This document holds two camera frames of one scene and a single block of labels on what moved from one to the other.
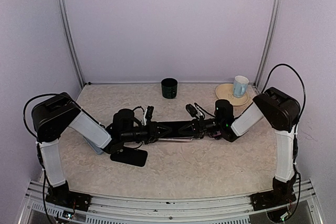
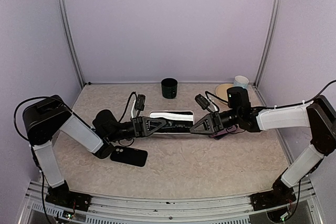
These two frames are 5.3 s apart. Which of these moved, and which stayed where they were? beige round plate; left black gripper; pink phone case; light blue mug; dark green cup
Moved: left black gripper; pink phone case
Stayed: dark green cup; beige round plate; light blue mug
